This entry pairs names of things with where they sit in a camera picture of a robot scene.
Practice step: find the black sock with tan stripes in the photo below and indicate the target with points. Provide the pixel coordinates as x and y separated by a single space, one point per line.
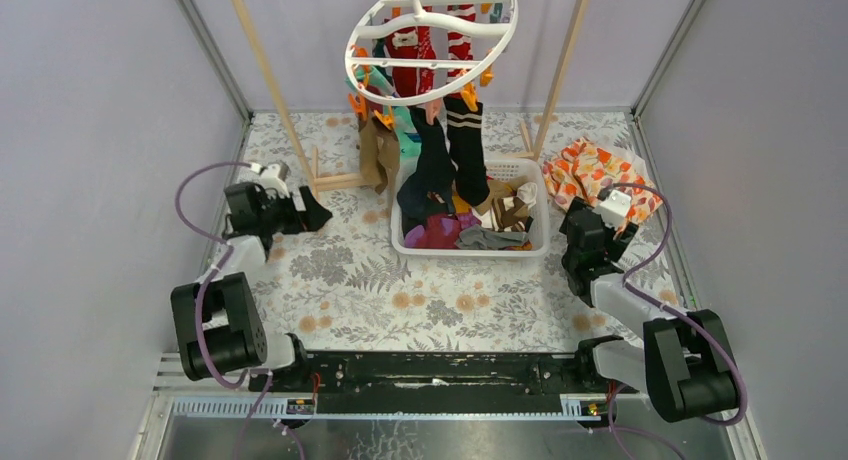
464 133

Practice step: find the floral table mat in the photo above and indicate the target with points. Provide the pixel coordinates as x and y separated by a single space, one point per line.
346 287

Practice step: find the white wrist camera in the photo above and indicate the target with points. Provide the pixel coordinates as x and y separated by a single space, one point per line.
614 209
272 179

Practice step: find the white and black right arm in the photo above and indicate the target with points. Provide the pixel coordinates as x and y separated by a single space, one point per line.
685 363

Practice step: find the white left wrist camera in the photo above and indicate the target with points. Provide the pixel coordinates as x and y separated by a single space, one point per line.
272 179

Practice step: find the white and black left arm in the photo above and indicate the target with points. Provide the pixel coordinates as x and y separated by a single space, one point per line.
218 328

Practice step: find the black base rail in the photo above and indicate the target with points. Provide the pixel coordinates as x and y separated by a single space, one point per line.
441 383

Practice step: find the red white striped sock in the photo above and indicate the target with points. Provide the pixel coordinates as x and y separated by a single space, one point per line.
416 43

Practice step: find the wooden drying rack frame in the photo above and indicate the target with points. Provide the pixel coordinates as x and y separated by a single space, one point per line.
318 179

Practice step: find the dark navy sock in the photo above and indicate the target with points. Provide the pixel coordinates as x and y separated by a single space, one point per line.
429 189

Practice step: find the white round clip hanger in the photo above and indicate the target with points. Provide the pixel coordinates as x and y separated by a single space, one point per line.
480 47

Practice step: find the orange floral cloth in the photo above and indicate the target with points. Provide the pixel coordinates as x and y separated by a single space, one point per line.
583 168

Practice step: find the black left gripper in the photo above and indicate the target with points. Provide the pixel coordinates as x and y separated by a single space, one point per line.
299 210

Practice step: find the brown ribbed sock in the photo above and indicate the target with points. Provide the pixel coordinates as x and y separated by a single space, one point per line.
379 154

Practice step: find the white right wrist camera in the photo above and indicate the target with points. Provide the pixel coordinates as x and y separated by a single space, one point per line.
614 209

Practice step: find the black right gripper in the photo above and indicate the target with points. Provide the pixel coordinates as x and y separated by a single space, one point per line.
615 248

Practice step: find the green and blue sock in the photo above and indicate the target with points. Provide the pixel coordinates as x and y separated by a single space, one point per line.
373 91

